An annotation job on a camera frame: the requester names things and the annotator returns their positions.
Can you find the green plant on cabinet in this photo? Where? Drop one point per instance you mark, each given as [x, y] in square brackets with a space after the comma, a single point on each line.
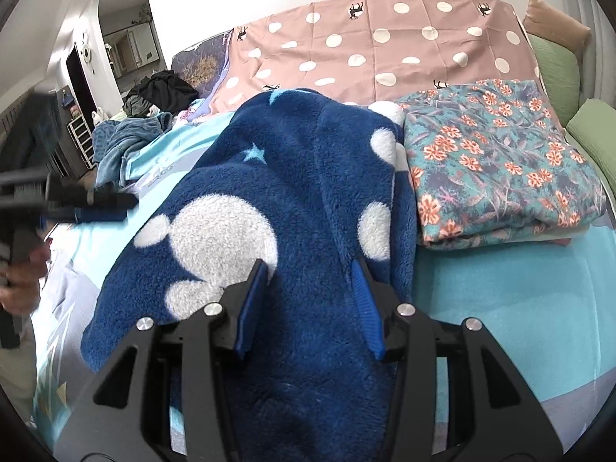
[142, 13]

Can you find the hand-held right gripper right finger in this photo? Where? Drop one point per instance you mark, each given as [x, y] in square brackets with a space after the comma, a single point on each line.
[368, 310]

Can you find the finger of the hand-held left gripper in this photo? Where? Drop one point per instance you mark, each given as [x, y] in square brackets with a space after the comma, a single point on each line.
[96, 204]

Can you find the mirrored wall cabinet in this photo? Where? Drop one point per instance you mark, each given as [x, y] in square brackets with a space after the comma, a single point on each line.
[132, 50]

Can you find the person's left hand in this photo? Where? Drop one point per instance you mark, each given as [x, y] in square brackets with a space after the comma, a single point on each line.
[21, 286]

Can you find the grey garment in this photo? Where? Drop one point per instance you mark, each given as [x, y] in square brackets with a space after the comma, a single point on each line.
[134, 106]

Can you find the blue fleece blanket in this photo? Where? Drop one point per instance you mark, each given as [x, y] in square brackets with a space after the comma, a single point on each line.
[125, 142]

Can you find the white wall clock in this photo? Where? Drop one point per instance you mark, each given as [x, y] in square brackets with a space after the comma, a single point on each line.
[86, 55]

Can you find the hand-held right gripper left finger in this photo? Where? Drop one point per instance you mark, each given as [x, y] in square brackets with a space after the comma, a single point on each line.
[250, 310]

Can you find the teal floral folded garment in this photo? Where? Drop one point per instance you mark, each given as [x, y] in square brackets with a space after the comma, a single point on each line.
[495, 163]

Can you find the white bear figure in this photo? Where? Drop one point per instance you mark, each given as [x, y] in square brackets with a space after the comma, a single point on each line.
[98, 115]

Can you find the dark blue printed pillow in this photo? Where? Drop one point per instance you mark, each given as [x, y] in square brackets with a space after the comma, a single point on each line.
[202, 65]

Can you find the pink purple pillow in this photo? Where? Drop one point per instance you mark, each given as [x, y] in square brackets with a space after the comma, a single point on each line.
[195, 108]

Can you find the green pillow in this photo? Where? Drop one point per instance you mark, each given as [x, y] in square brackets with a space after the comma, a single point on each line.
[596, 139]
[553, 77]

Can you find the black clothes pile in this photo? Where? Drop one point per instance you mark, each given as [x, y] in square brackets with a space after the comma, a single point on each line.
[166, 89]

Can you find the person's beige trousers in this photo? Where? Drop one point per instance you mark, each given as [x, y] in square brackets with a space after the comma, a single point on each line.
[17, 370]

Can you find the white shelf rack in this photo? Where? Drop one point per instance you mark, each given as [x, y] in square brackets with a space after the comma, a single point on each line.
[82, 142]

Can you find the peach pillow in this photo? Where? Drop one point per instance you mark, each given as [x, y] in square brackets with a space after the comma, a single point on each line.
[556, 24]

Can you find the pink polka dot sheet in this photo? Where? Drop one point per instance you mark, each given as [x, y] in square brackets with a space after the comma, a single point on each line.
[375, 53]

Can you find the blue fleece pajama top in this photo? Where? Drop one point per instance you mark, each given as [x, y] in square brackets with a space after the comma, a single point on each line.
[298, 192]

